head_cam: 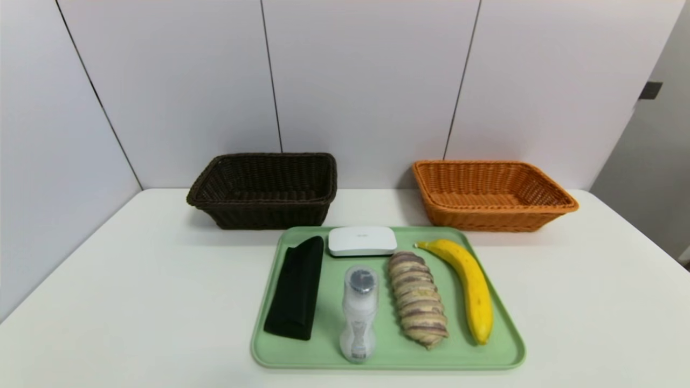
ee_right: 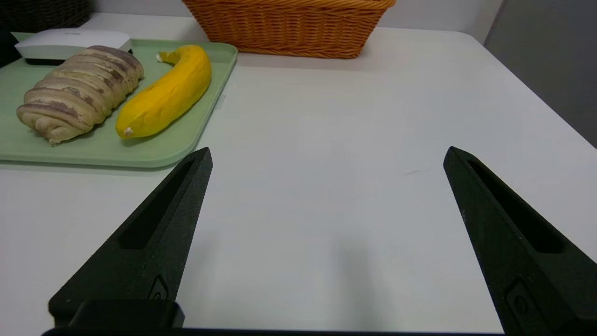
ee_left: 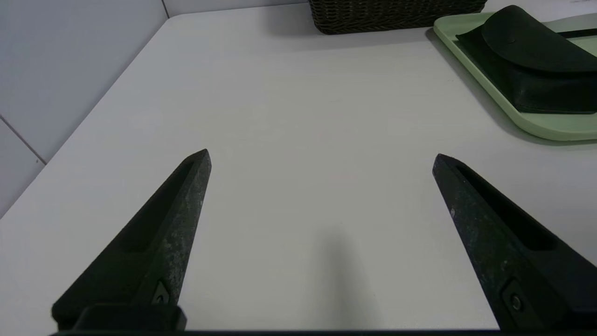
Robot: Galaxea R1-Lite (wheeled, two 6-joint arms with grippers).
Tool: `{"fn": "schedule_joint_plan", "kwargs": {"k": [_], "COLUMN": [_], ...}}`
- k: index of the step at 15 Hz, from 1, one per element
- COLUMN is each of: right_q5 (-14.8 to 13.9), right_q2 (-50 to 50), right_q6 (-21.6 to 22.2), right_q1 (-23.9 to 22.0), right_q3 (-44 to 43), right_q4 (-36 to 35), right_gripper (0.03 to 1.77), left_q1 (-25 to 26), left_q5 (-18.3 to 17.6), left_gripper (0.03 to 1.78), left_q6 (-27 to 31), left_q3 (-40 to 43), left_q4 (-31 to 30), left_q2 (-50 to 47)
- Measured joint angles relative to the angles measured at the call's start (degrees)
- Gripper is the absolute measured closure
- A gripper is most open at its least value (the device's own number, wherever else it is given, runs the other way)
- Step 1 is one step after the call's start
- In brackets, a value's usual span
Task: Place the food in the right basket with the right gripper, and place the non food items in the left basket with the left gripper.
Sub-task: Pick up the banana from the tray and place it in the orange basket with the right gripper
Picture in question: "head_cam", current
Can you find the dark wall bracket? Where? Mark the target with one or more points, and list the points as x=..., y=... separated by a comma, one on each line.
x=650, y=90

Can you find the light green plastic tray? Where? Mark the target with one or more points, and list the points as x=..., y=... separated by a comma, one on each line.
x=388, y=350

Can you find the yellow banana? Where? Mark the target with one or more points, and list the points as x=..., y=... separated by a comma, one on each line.
x=477, y=293

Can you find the white flat router box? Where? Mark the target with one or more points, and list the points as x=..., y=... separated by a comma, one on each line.
x=362, y=240

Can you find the white plastic bottle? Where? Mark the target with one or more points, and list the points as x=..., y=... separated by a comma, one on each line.
x=359, y=312

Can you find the dark brown wicker basket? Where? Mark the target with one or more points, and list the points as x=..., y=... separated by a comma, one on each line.
x=259, y=213

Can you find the orange wicker basket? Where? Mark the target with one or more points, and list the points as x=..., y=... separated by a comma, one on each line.
x=485, y=218

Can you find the black folded soft case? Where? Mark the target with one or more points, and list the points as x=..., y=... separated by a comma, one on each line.
x=294, y=291

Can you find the striped twisted bread loaf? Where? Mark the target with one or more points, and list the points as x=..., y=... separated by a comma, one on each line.
x=418, y=299

